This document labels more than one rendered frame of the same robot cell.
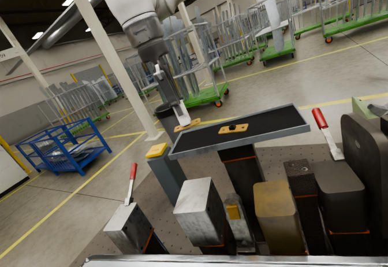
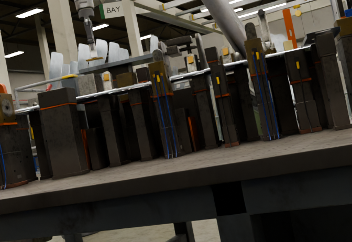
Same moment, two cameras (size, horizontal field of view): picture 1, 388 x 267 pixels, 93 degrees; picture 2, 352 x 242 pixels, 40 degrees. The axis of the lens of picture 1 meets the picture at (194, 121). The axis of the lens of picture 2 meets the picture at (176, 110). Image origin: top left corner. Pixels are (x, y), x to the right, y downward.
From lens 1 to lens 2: 1.95 m
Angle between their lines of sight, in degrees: 26
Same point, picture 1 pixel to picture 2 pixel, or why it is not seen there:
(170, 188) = not seen: hidden behind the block
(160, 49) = (90, 12)
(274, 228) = (122, 81)
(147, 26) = (87, 1)
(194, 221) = (86, 81)
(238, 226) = (107, 86)
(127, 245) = not seen: hidden behind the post
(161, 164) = (70, 83)
